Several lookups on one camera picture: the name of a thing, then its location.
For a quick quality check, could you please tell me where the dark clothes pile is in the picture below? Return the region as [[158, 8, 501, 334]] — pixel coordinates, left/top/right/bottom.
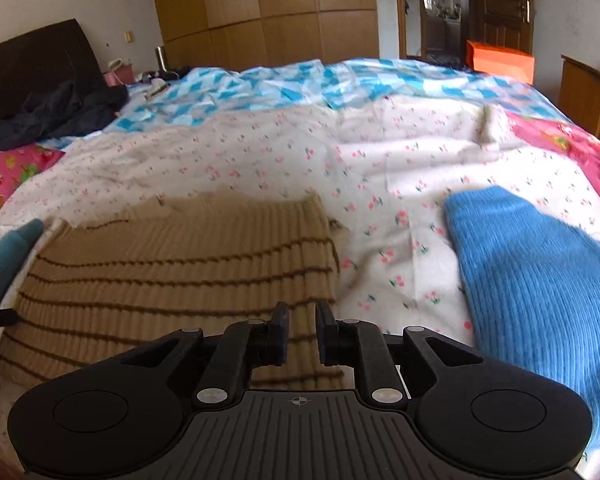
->
[[0, 80, 129, 152]]

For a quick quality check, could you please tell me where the wooden door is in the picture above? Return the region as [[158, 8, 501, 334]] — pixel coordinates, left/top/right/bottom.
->
[[469, 0, 534, 54]]

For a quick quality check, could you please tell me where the beige brown-striped ribbed sweater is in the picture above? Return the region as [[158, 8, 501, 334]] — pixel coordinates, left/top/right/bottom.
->
[[0, 192, 344, 390]]

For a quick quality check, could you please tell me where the dark headboard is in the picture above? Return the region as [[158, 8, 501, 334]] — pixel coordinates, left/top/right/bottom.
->
[[0, 18, 105, 121]]

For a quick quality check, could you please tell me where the blue white checkered quilt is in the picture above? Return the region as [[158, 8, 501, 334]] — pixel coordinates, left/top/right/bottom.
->
[[101, 56, 571, 134]]

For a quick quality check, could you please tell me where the white cherry-print bed sheet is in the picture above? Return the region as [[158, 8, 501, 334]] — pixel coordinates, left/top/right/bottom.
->
[[0, 94, 600, 480]]

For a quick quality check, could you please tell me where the bright blue knit sweater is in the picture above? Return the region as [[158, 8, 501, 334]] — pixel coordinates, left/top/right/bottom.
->
[[443, 186, 600, 448]]

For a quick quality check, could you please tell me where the teal fuzzy sweater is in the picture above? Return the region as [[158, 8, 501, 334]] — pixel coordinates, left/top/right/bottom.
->
[[0, 219, 44, 304]]

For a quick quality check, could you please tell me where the orange box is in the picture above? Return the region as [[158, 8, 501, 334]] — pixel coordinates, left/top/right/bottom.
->
[[466, 40, 535, 84]]

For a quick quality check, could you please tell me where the wooden wardrobe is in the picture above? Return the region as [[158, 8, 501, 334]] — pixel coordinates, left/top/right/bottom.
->
[[154, 0, 379, 72]]

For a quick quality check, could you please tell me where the wooden side cabinet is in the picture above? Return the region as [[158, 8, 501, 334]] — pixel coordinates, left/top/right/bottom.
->
[[558, 55, 600, 140]]

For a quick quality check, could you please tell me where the pink cartoon pillow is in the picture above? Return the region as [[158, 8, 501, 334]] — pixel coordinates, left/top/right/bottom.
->
[[0, 144, 65, 210]]

